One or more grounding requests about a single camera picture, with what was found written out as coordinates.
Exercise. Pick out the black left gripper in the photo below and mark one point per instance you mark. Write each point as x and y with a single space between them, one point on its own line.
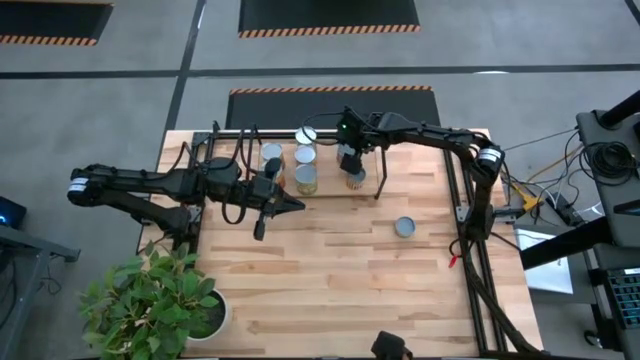
255 192

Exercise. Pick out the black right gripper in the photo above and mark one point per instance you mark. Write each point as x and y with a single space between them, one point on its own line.
357 132

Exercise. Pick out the pears can green label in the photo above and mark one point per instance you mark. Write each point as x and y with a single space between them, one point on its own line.
306 177

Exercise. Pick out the spicy black beans can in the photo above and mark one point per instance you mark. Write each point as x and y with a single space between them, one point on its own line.
356 182

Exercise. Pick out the silver-lidded labelled tin can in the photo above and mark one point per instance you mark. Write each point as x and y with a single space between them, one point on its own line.
305 135

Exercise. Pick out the tall corn can red label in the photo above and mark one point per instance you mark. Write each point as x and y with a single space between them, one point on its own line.
305 155

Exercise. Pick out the beans can yellow label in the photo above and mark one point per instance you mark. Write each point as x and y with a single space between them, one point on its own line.
272 150

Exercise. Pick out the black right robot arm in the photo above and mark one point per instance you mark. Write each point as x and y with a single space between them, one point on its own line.
430 135

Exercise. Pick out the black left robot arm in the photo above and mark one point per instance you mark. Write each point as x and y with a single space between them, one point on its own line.
150 182

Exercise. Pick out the black hazard-striped floor mat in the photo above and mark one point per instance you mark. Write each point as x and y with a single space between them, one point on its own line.
280 110
50 17
325 12

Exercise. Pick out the low mushroom can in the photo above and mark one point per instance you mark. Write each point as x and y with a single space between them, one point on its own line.
405 226

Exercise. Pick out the white plant pot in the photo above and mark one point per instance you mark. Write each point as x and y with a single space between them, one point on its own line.
220 320

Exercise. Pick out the red clip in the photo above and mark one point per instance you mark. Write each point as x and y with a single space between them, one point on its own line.
452 261

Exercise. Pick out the green leafy plant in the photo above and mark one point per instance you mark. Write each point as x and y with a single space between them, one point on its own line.
150 305

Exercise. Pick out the black bulky object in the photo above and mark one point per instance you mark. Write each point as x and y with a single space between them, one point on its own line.
390 347

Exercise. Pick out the grey equipment cart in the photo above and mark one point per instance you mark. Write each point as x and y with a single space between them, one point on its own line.
587 127

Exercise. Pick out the white sheet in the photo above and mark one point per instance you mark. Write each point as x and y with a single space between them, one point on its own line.
545 270

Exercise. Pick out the black rig beam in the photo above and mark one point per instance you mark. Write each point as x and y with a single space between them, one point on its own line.
565 245
622 110

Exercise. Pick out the grey metal stand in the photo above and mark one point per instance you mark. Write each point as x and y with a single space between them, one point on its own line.
30 245

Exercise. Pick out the blue-lit black device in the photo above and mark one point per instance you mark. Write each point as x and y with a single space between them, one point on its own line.
10 212

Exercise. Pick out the backlit keyboard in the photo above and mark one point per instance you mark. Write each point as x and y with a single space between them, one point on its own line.
627 300

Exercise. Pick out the black aluminium rig frame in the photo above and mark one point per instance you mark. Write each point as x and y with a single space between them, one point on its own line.
230 135

